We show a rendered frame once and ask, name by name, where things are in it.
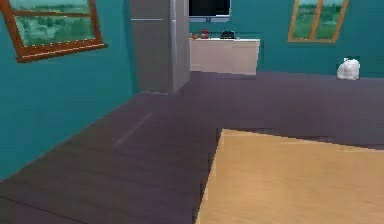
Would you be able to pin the white kitchen cabinet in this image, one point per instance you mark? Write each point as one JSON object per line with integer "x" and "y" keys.
{"x": 223, "y": 56}

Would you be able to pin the grey fridge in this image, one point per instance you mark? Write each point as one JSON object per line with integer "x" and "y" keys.
{"x": 156, "y": 50}

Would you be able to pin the red round object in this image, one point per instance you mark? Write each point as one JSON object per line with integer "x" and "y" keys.
{"x": 204, "y": 33}

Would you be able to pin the black toaster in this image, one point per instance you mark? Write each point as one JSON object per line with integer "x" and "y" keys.
{"x": 227, "y": 34}

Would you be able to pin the black microwave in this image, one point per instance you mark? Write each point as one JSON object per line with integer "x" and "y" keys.
{"x": 209, "y": 8}

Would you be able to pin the light wood table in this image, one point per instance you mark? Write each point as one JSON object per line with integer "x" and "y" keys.
{"x": 293, "y": 183}

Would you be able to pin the light wood framed window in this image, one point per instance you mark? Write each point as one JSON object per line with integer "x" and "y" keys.
{"x": 316, "y": 20}

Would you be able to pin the white bin bag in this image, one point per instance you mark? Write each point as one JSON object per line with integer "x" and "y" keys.
{"x": 348, "y": 69}

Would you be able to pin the brown framed window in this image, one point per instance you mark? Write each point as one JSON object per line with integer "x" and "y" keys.
{"x": 50, "y": 26}

